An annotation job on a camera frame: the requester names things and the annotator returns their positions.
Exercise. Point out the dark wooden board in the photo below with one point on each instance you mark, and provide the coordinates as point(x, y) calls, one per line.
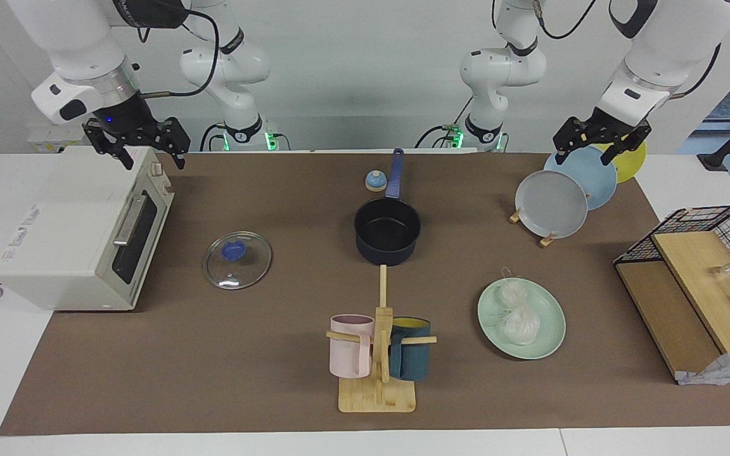
point(663, 316)

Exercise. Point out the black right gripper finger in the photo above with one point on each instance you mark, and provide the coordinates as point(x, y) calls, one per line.
point(115, 147)
point(179, 142)

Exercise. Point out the pink mug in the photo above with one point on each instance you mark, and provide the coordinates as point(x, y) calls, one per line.
point(349, 354)

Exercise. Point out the wooden mug tree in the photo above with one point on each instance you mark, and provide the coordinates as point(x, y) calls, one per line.
point(377, 399)

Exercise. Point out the teal mug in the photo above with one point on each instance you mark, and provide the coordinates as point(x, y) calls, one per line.
point(410, 358)

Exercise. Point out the white power strip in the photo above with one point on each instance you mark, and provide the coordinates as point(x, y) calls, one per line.
point(48, 139)

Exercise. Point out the light blue plate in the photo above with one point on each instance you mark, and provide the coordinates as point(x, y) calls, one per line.
point(596, 180)

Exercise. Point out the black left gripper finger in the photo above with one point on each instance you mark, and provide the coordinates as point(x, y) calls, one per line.
point(566, 140)
point(625, 145)

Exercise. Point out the dark blue saucepan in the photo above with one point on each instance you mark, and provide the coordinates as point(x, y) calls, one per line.
point(387, 252)

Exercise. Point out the white toaster oven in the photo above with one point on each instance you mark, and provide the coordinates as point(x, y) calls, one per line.
point(67, 221)

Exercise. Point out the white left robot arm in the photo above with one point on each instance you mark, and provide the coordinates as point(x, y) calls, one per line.
point(669, 38)

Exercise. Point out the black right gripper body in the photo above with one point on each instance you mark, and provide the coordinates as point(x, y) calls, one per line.
point(127, 117)

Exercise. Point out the brown table mat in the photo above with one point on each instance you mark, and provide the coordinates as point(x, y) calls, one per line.
point(213, 367)

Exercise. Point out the yellow plate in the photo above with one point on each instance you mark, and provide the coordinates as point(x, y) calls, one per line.
point(632, 166)

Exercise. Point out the grey plate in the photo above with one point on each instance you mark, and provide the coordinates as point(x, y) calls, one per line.
point(552, 206)

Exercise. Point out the mint green plate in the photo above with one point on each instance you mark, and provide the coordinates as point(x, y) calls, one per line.
point(550, 323)

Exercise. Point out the white vermicelli bundle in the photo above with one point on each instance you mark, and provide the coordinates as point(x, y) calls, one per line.
point(520, 323)

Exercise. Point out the wooden plate rack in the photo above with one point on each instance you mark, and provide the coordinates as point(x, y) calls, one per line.
point(547, 240)

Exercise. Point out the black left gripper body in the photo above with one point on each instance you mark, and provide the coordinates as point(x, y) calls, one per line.
point(606, 130)

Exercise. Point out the glass lid with blue knob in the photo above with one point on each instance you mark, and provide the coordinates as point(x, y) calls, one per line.
point(251, 266)

